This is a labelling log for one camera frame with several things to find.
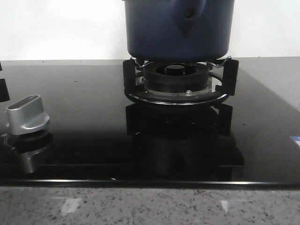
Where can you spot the blue cooking pot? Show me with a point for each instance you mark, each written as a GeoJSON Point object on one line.
{"type": "Point", "coordinates": [178, 30]}

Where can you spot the blue white stove label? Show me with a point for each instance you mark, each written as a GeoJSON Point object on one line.
{"type": "Point", "coordinates": [296, 140]}

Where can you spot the black glass stove top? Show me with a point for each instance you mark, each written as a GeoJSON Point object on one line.
{"type": "Point", "coordinates": [96, 137]}

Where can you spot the black pot support grate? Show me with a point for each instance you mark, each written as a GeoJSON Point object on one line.
{"type": "Point", "coordinates": [221, 85]}

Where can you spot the black gas burner head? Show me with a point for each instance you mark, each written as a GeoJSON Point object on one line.
{"type": "Point", "coordinates": [175, 77]}

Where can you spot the black left burner grate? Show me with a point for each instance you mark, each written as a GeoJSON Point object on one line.
{"type": "Point", "coordinates": [4, 94]}

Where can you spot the silver stove knob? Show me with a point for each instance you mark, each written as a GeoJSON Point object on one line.
{"type": "Point", "coordinates": [27, 116]}

